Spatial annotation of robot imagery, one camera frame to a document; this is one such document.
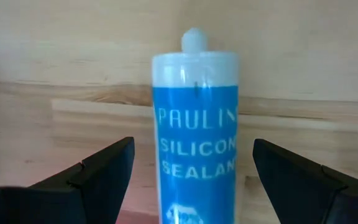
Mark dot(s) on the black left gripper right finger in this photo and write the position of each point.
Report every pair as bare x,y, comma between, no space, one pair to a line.
306,196

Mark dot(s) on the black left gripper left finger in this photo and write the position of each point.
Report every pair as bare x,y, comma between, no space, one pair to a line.
89,193

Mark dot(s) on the blue silicone sealant tube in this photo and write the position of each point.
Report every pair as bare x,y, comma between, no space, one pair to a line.
194,124

